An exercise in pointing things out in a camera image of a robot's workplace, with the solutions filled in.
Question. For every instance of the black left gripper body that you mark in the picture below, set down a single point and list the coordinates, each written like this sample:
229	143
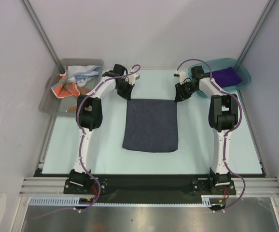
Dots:
124	87

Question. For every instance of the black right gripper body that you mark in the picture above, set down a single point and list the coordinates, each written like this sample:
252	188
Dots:
183	89

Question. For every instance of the dark blue-grey towel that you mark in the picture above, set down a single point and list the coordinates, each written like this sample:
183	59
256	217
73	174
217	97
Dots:
151	126

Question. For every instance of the purple microfiber towel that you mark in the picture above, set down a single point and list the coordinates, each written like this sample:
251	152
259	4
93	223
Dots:
226	77

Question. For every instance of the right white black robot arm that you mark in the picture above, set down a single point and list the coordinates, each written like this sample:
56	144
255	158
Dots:
224	117

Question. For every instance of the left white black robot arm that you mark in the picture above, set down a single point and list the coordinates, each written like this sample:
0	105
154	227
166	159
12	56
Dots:
89	117

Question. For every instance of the light blue towel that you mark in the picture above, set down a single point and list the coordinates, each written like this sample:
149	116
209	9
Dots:
81	75

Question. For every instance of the brown towel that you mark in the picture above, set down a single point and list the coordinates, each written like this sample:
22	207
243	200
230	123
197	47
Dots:
81	91

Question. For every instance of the teal transparent plastic tray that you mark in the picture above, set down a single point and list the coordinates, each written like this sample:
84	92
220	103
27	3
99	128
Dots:
224	63

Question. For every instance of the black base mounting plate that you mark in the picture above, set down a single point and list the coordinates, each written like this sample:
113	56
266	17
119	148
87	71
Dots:
197	184

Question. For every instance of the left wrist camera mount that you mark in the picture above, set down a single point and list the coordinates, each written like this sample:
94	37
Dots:
133	76

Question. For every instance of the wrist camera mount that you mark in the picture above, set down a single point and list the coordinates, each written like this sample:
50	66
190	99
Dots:
133	76
181	75

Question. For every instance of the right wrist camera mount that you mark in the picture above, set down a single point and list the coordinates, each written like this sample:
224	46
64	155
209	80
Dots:
181	75

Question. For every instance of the right aluminium corner post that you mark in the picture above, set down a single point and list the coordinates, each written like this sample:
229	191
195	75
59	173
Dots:
259	24

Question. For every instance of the aluminium corner post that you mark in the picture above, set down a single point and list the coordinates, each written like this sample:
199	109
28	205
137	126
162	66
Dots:
40	30
259	24

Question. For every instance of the left aluminium corner post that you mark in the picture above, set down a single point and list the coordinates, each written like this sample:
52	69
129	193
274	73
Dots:
40	30

